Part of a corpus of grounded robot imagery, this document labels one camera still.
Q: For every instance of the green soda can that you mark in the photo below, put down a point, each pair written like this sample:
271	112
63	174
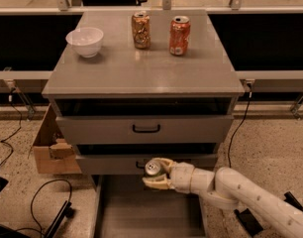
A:
154	168

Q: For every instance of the grey drawer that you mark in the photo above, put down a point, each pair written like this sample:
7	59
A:
117	130
134	164
128	209

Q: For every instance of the black stand leg left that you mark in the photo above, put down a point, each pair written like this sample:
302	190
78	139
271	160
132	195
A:
65	212

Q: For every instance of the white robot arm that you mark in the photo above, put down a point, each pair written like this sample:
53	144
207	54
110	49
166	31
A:
225	189

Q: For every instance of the black power adapter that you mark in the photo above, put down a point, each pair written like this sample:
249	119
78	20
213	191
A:
248	221

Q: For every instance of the orange soda can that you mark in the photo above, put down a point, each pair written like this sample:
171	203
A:
179	35

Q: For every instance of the gold brown soda can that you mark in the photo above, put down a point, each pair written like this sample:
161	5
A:
141	30

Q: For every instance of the bottom grey drawer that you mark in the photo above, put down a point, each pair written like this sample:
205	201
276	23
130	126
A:
128	209

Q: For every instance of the cardboard box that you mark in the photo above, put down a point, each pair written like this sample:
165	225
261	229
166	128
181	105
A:
52	154

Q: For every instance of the top grey drawer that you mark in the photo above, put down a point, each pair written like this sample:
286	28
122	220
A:
117	130

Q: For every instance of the black stand leg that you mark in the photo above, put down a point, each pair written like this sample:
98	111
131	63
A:
292	201
65	212

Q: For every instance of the black stand leg right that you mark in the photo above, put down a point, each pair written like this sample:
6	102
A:
292	201

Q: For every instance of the middle grey drawer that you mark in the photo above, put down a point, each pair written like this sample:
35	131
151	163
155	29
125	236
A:
134	164

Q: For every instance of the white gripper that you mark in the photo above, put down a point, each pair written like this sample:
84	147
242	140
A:
181	177

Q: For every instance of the grey drawer cabinet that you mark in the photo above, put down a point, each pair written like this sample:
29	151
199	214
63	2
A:
124	81

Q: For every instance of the white bowl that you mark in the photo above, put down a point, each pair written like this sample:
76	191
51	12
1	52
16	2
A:
86	41

